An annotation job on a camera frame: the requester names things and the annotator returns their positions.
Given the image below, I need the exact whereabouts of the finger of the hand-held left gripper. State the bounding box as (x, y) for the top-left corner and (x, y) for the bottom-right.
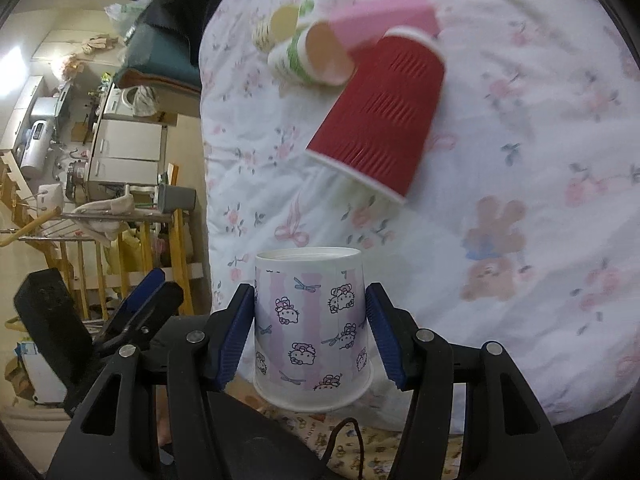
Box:
(119, 268), (167, 318)
(94, 281), (184, 357)

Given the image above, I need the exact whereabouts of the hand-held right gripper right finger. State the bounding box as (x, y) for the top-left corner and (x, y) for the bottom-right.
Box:
(365, 282), (571, 480)

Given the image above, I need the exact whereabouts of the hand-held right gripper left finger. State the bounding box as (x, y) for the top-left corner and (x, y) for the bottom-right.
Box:
(47, 284), (256, 480)

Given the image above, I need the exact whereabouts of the white cartoon print paper cup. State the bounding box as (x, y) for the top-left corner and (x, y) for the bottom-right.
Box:
(252, 246), (375, 413)

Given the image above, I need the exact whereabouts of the red ribbed paper cup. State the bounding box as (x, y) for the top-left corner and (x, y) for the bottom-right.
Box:
(305, 27), (446, 206)

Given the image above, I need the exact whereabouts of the white green print paper cup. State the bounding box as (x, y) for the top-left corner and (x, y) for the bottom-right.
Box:
(267, 21), (356, 87)

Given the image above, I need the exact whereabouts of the white yellow print paper cup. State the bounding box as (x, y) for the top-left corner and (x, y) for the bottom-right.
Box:
(252, 4), (301, 53)

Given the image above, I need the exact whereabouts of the white towel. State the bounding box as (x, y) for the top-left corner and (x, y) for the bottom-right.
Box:
(75, 194), (137, 247)

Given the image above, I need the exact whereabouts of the grey bin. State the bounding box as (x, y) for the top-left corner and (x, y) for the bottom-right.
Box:
(157, 182), (197, 214)

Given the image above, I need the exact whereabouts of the metal drying rack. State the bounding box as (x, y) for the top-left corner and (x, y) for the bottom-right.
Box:
(0, 207), (176, 251)

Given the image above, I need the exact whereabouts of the yellow printed cloth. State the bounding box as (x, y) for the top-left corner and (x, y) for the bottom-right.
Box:
(235, 377), (468, 480)

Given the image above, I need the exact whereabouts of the white cabinet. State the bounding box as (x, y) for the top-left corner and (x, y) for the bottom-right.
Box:
(87, 119), (168, 187)

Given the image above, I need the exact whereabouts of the white floral blanket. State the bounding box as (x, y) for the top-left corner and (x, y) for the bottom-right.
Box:
(199, 0), (640, 433)

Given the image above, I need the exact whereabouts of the pink rectangular box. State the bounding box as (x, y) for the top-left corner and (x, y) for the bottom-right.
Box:
(327, 0), (441, 52)

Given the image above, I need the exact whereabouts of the black cable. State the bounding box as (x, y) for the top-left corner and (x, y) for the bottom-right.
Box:
(320, 417), (367, 480)

